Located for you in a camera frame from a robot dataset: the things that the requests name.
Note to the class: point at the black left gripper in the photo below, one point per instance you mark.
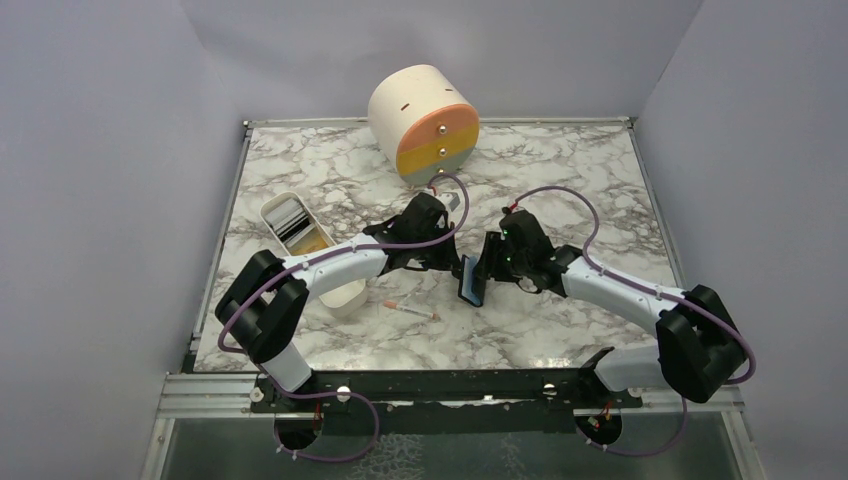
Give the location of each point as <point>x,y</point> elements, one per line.
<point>447,260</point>

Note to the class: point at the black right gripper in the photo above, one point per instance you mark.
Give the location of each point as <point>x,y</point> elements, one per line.
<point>489,264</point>

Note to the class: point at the black card holder wallet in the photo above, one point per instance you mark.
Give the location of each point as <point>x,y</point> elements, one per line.
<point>472,281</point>

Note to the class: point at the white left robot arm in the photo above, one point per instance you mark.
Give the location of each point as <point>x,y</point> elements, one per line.
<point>263,306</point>

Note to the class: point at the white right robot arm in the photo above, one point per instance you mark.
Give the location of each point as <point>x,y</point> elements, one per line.
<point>697,348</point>

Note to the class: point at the stack of cards in tray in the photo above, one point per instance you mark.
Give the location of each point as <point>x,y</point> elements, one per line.
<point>291,224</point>

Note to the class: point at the orange capped syringe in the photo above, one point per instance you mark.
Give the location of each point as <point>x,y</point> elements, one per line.
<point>411,310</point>

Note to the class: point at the cream round drawer cabinet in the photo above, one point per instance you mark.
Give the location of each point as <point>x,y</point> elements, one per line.
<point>422,123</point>

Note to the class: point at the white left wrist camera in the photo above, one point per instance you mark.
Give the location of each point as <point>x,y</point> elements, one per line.
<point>451,200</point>

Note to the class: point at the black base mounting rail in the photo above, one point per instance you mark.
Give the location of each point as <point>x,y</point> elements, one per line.
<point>429,402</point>

